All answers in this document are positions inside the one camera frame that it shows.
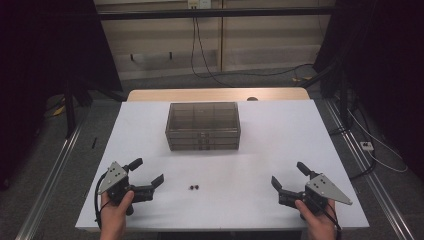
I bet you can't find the white table board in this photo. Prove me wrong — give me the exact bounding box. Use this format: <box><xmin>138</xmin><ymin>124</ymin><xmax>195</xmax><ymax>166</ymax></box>
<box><xmin>75</xmin><ymin>99</ymin><xmax>370</xmax><ymax>232</ymax></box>

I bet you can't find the wooden table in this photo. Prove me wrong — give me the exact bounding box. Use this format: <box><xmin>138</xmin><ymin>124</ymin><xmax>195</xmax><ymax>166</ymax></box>
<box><xmin>127</xmin><ymin>87</ymin><xmax>311</xmax><ymax>103</ymax></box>

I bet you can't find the black stand leg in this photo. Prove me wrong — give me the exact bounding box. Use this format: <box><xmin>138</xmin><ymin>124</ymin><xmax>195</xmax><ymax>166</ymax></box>
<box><xmin>64</xmin><ymin>78</ymin><xmax>77</xmax><ymax>139</ymax></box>

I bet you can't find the beige counter unit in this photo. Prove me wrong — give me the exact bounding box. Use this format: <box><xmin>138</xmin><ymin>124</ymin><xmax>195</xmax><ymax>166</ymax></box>
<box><xmin>93</xmin><ymin>0</ymin><xmax>336</xmax><ymax>81</ymax></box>

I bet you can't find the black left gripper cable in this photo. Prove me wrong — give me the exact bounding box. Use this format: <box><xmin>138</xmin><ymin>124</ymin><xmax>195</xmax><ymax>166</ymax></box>
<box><xmin>94</xmin><ymin>171</ymin><xmax>111</xmax><ymax>231</ymax></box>

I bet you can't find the black metal crossbar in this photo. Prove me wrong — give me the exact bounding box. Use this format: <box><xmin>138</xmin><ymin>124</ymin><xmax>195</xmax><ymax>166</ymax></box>
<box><xmin>97</xmin><ymin>7</ymin><xmax>336</xmax><ymax>21</ymax></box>

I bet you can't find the person's left hand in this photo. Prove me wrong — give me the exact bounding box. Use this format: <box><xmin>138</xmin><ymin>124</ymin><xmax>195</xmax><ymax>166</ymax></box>
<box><xmin>99</xmin><ymin>189</ymin><xmax>136</xmax><ymax>240</ymax></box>

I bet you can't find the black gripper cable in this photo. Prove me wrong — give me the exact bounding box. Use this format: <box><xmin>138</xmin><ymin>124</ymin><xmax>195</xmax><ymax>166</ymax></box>
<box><xmin>309</xmin><ymin>194</ymin><xmax>343</xmax><ymax>240</ymax></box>
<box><xmin>94</xmin><ymin>171</ymin><xmax>111</xmax><ymax>231</ymax></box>

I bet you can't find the smoky clear drawer organizer case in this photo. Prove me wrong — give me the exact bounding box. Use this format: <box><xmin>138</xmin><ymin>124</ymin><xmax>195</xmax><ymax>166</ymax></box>
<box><xmin>164</xmin><ymin>101</ymin><xmax>242</xmax><ymax>152</ymax></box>

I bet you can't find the person's right hand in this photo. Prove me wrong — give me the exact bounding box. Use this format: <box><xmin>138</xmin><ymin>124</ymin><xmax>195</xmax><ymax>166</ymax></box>
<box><xmin>294</xmin><ymin>198</ymin><xmax>337</xmax><ymax>240</ymax></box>

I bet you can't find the black socket cable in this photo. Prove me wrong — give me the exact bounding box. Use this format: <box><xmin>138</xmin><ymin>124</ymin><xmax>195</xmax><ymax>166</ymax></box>
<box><xmin>189</xmin><ymin>6</ymin><xmax>316</xmax><ymax>81</ymax></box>
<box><xmin>194</xmin><ymin>6</ymin><xmax>234</xmax><ymax>89</ymax></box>

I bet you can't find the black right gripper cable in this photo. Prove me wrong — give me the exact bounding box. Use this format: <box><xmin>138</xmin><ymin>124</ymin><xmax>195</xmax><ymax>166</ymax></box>
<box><xmin>309</xmin><ymin>194</ymin><xmax>343</xmax><ymax>240</ymax></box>

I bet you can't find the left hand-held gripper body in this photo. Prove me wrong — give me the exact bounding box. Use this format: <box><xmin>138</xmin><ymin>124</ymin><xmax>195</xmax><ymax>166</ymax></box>
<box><xmin>97</xmin><ymin>161</ymin><xmax>138</xmax><ymax>216</ymax></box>

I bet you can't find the metal floor rail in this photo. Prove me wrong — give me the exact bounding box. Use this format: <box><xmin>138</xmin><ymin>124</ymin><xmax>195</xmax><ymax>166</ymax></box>
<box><xmin>324</xmin><ymin>99</ymin><xmax>416</xmax><ymax>240</ymax></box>
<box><xmin>14</xmin><ymin>118</ymin><xmax>84</xmax><ymax>240</ymax></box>

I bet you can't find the white wall socket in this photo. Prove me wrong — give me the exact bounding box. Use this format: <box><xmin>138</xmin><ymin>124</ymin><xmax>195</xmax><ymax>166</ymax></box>
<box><xmin>187</xmin><ymin>0</ymin><xmax>212</xmax><ymax>10</ymax></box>

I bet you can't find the black floor cable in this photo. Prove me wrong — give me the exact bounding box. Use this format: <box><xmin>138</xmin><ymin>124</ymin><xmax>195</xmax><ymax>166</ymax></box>
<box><xmin>333</xmin><ymin>126</ymin><xmax>378</xmax><ymax>181</ymax></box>

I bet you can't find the white floor cable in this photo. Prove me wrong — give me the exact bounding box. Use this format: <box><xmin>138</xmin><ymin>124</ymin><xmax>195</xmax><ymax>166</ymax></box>
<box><xmin>346</xmin><ymin>108</ymin><xmax>409</xmax><ymax>174</ymax></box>

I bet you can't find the black curtain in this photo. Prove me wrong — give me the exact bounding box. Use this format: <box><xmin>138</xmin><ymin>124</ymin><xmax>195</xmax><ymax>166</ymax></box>
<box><xmin>0</xmin><ymin>0</ymin><xmax>124</xmax><ymax>193</ymax></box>
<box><xmin>313</xmin><ymin>0</ymin><xmax>424</xmax><ymax>183</ymax></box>

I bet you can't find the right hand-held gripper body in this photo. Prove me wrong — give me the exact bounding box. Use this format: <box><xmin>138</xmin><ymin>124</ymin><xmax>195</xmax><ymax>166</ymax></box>
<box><xmin>301</xmin><ymin>173</ymin><xmax>354</xmax><ymax>221</ymax></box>

